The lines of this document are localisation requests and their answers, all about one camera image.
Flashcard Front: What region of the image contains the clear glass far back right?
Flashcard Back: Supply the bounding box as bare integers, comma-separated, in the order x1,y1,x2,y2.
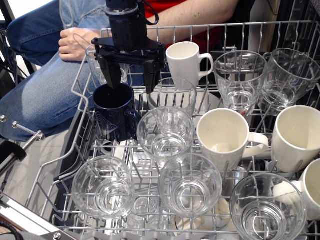
257,48,320,116

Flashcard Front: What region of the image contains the blue jeans leg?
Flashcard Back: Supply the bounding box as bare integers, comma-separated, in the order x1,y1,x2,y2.
0,0,109,142

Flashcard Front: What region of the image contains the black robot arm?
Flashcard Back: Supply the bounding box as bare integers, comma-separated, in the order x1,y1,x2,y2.
91,0,166,94

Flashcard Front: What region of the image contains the clear glass back left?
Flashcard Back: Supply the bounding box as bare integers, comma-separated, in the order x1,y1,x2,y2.
85,44,129,85

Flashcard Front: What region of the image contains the dark blue ceramic mug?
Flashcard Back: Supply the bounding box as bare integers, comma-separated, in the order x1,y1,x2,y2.
92,83,142,142

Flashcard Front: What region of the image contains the clear glass front centre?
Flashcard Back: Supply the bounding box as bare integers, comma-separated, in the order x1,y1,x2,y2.
158,153,223,219

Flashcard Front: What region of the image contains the clear glass cup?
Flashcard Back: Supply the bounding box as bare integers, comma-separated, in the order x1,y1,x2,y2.
137,106,195,168

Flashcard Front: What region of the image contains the small clear glass front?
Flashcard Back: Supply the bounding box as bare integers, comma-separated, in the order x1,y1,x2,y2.
126,196,160,230

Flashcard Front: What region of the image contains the metal clamp with screw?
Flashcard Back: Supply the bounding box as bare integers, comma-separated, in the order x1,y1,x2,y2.
0,121,46,177

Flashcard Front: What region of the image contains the cream mug centre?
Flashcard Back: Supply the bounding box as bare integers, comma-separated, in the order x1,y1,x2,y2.
196,108,269,173

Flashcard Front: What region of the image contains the cream mug right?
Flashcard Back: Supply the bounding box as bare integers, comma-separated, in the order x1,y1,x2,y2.
271,105,320,173

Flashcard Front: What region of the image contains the clear glass front right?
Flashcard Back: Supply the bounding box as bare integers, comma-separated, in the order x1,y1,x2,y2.
230,173,307,240

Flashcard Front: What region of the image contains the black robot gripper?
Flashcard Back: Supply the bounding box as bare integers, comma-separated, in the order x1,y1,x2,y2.
91,5,166,94

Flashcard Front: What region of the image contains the clear glass back middle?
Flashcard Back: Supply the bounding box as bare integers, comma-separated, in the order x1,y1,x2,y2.
147,77,197,118

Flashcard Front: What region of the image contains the grey wire dishwasher rack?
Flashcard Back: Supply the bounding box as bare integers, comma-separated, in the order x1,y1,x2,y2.
25,20,320,240

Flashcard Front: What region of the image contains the clear glass front left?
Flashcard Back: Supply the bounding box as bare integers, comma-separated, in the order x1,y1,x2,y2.
71,156,135,220

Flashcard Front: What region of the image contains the cream mug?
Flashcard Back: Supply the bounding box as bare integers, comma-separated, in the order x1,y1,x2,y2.
196,108,269,173
271,105,320,173

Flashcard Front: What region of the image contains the cream mug far right edge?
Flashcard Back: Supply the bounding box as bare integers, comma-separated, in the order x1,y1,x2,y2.
272,158,320,221

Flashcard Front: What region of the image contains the person's bare forearm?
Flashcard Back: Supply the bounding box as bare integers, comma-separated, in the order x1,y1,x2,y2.
147,0,239,45

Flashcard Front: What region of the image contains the person's hand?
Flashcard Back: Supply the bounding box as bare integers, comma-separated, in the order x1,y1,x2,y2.
58,27,101,62

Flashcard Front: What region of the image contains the white mug back row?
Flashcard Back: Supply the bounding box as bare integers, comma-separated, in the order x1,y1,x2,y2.
165,41,214,88

